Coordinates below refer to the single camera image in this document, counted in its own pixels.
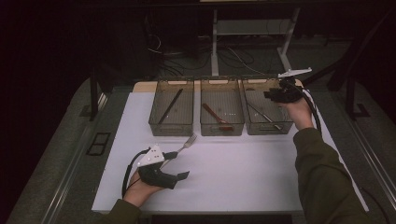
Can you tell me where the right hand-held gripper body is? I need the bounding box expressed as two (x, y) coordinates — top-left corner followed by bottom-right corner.
(276, 67), (313, 103)

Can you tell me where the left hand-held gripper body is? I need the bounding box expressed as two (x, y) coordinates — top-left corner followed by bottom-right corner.
(137, 144), (179, 189)

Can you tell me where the clear smoky plastic bin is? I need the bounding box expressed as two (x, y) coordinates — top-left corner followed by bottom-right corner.
(148, 77), (195, 137)
(199, 77), (246, 137)
(241, 76), (296, 136)

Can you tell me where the silver metal fork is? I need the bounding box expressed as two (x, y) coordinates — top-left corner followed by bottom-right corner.
(160, 133), (198, 171)

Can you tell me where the brown wooden spoon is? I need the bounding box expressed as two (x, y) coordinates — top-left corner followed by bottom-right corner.
(202, 103), (235, 132)

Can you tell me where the person's left hand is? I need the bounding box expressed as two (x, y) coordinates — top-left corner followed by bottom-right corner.
(123, 171), (163, 208)

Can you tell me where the person's right hand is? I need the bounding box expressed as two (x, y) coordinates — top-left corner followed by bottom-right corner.
(279, 96), (315, 131)

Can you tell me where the white table mat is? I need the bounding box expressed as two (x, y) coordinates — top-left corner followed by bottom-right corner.
(92, 89), (370, 216)

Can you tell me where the black metal stand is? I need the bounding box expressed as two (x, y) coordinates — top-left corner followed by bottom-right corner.
(345, 77), (372, 121)

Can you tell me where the right hand-held gripper cable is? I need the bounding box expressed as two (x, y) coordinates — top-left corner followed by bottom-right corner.
(300, 88), (323, 138)

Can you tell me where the hand-held gripper cable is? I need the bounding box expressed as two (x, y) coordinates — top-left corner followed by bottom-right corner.
(300, 88), (323, 138)
(120, 147), (152, 199)

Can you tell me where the left hand-held gripper cable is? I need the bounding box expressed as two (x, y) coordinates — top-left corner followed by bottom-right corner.
(120, 147), (152, 199)

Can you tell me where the white floor cable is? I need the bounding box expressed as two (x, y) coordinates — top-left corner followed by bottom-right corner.
(226, 46), (267, 77)

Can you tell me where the white metal desk frame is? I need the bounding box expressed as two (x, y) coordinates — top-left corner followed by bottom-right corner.
(210, 7), (303, 78)

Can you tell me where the metal floor rail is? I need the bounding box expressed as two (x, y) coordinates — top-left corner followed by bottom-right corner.
(337, 102), (396, 202)
(40, 92), (108, 224)

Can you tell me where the tangle of black floor cables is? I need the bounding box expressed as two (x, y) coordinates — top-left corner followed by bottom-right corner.
(146, 31), (213, 78)

